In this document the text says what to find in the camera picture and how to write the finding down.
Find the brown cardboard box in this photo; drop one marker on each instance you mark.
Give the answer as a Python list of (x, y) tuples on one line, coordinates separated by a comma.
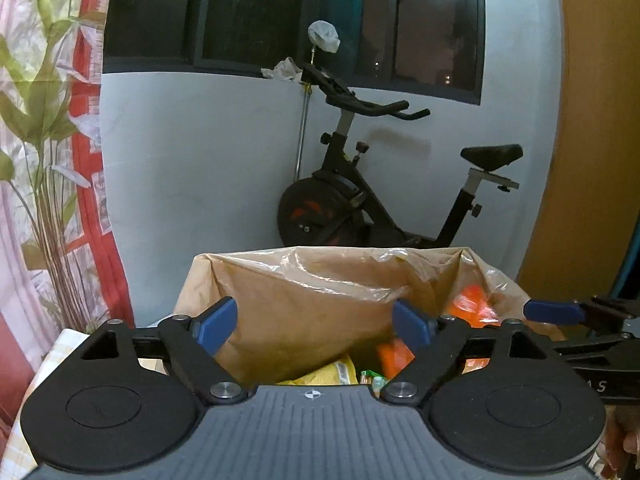
[(310, 310)]

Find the crumpled white plastic bag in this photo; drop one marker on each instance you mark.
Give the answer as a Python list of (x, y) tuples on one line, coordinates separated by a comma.
[(285, 70)]

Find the wooden door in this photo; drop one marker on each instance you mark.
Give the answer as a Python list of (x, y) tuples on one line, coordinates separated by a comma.
[(590, 135)]

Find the black exercise bike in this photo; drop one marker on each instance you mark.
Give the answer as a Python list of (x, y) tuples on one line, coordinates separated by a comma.
[(350, 200)]

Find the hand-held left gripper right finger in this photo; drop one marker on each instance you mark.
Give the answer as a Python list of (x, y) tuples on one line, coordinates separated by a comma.
[(410, 327)]

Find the floral red-edged curtain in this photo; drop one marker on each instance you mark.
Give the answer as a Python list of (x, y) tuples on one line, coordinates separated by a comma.
[(45, 160)]

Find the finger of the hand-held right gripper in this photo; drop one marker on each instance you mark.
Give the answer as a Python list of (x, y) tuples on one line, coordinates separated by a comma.
[(552, 311), (595, 347)]

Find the orange snack packet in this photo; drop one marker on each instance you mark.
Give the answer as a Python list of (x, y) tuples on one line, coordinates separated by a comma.
[(470, 305), (395, 357)]

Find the metal pole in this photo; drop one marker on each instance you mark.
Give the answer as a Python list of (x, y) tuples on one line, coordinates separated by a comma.
[(301, 125)]

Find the green snack packet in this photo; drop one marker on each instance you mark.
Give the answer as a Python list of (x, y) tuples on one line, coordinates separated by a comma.
[(372, 379)]

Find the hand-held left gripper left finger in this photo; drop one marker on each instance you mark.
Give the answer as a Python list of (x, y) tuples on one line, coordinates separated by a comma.
[(218, 326)]

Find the dark framed window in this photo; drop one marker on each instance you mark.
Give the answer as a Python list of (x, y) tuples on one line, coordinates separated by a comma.
[(280, 15)]

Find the yellow snack packet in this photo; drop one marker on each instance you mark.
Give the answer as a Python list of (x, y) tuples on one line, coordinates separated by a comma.
[(325, 372)]

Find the person's right hand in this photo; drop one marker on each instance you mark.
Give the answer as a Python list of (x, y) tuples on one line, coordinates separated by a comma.
[(620, 442)]

